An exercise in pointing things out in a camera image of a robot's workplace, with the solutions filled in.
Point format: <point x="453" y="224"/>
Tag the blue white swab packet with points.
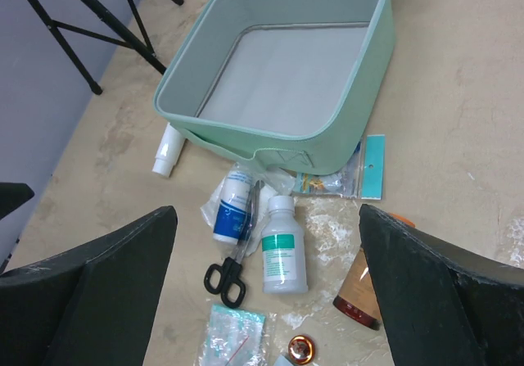
<point x="282" y="361"/>

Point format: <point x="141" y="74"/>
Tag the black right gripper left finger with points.
<point x="94" y="304"/>

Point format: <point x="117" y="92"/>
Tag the blue white bandage roll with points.
<point x="233" y="203"/>

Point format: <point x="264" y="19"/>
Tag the white green label bottle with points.
<point x="283" y="249"/>

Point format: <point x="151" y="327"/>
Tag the black handled scissors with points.
<point x="225" y="279"/>

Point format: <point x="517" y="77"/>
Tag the brown bottle orange cap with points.
<point x="356" y="298"/>

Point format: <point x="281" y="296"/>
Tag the white plastic tube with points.
<point x="168" y="151"/>

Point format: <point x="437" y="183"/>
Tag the mint green medicine case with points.
<point x="285" y="83"/>

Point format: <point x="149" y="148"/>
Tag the green dotted plaster packet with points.
<point x="233" y="337"/>

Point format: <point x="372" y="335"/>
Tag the teal header small packet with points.
<point x="360" y="178"/>

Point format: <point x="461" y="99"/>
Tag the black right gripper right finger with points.
<point x="441" y="304"/>

